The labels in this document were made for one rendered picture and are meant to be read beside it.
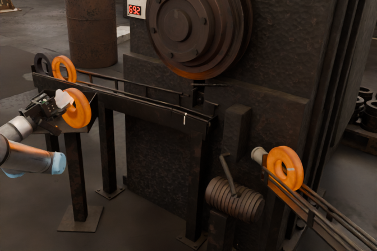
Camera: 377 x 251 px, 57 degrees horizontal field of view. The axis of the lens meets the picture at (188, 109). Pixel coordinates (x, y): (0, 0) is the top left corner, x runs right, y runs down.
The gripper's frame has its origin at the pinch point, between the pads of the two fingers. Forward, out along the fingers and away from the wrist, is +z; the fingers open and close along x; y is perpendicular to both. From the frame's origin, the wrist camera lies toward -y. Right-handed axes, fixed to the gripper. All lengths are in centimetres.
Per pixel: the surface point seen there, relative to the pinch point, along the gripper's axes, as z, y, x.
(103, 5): 193, -60, 207
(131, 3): 58, 13, 18
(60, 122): 5.0, -26.6, 28.8
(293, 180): 18, -21, -81
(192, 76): 38.9, -6.1, -28.5
